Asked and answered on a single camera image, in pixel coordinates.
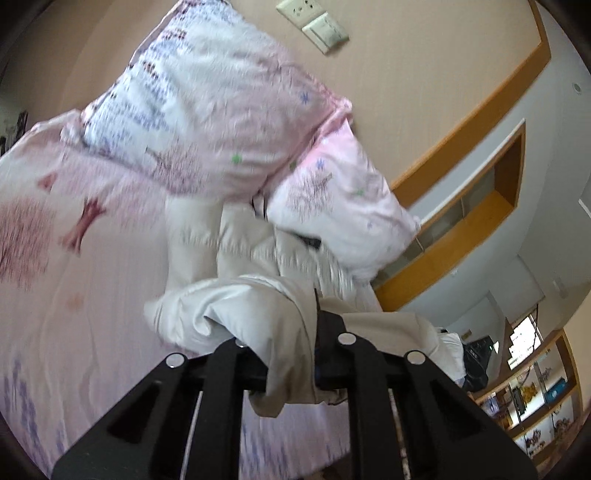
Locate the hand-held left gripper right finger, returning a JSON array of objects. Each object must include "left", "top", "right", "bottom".
[{"left": 314, "top": 310, "right": 539, "bottom": 480}]

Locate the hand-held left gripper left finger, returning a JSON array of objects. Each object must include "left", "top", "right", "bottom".
[{"left": 52, "top": 339, "right": 271, "bottom": 480}]

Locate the cream puffer jacket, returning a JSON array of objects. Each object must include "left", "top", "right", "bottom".
[{"left": 144, "top": 196, "right": 467, "bottom": 418}]

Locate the pink floral pillow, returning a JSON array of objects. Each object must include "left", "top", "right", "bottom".
[{"left": 265, "top": 117, "right": 422, "bottom": 282}]

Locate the black plastic bag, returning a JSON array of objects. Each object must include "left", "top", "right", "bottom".
[{"left": 462, "top": 336, "right": 495, "bottom": 393}]

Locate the pink floral bed sheet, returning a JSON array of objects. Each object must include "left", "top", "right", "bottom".
[{"left": 0, "top": 108, "right": 384, "bottom": 480}]

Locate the glass window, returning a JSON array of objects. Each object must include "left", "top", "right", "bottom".
[{"left": 508, "top": 316, "right": 540, "bottom": 367}]

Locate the wooden display shelf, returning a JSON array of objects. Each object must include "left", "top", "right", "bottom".
[{"left": 475, "top": 330, "right": 583, "bottom": 467}]

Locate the white floral pillow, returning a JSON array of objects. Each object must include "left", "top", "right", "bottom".
[{"left": 81, "top": 0, "right": 354, "bottom": 204}]

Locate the wooden wall niche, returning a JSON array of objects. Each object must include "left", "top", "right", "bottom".
[{"left": 373, "top": 119, "right": 527, "bottom": 312}]

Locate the beige wall light switch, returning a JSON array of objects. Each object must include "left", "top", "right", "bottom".
[{"left": 302, "top": 13, "right": 349, "bottom": 55}]

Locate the beige wall socket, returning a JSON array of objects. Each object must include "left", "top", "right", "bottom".
[{"left": 276, "top": 0, "right": 324, "bottom": 21}]

